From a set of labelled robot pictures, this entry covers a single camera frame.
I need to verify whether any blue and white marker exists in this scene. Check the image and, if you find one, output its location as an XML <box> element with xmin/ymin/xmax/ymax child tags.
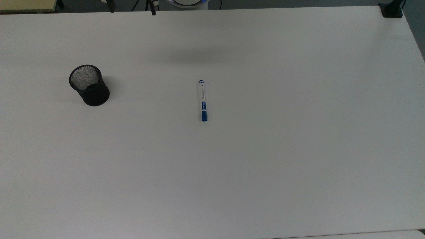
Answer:
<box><xmin>198</xmin><ymin>80</ymin><xmax>208</xmax><ymax>122</ymax></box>

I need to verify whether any yellow wooden table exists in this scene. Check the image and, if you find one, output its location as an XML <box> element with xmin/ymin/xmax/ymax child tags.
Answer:
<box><xmin>0</xmin><ymin>0</ymin><xmax>57</xmax><ymax>14</ymax></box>

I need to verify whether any black mesh pen cup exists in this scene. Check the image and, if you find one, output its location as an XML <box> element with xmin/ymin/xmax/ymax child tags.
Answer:
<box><xmin>69</xmin><ymin>65</ymin><xmax>110</xmax><ymax>107</ymax></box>

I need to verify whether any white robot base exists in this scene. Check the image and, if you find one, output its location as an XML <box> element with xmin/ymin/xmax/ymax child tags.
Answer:
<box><xmin>168</xmin><ymin>0</ymin><xmax>210</xmax><ymax>10</ymax></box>

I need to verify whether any black corner clamp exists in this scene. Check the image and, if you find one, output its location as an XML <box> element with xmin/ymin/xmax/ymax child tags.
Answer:
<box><xmin>378</xmin><ymin>0</ymin><xmax>406</xmax><ymax>18</ymax></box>

